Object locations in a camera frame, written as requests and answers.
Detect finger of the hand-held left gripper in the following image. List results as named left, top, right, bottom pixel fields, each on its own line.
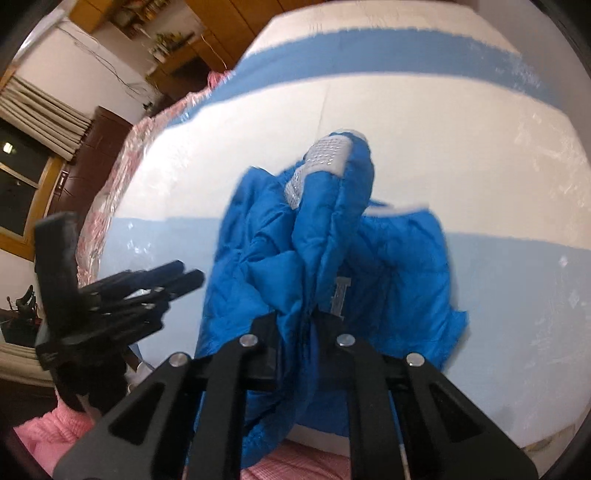
left=81, top=260, right=186, bottom=301
left=90, top=269, right=206, bottom=334

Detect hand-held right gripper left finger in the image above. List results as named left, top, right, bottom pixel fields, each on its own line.
left=54, top=316, right=280, bottom=480

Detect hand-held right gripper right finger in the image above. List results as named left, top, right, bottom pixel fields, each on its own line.
left=316, top=316, right=540, bottom=480

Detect blue puffer jacket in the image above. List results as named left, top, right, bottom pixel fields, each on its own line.
left=187, top=131, right=469, bottom=470

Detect person's left forearm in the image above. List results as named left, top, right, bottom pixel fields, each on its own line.
left=13, top=394, right=95, bottom=478

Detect dark red black machine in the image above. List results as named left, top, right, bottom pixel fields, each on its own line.
left=0, top=285, right=41, bottom=346

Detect pink plastic-wrapped quilt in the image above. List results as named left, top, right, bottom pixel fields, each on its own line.
left=76, top=69, right=234, bottom=289

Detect window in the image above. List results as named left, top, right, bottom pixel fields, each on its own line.
left=0, top=124, right=65, bottom=254

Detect dark brown cabinet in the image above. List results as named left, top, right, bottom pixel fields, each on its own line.
left=58, top=106, right=136, bottom=220

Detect bed with blue white sheet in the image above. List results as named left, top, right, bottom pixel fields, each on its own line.
left=99, top=0, right=591, bottom=462

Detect beige curtain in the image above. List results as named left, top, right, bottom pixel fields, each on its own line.
left=0, top=74, right=94, bottom=163

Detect wooden desk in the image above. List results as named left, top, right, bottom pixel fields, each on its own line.
left=147, top=39, right=234, bottom=112

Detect wooden wardrobe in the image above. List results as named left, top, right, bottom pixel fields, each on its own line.
left=185, top=0, right=338, bottom=70

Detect wall cables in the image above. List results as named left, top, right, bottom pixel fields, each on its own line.
left=55, top=21, right=153, bottom=100

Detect wooden wall shelf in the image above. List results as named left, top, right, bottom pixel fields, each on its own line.
left=69, top=0, right=197, bottom=40

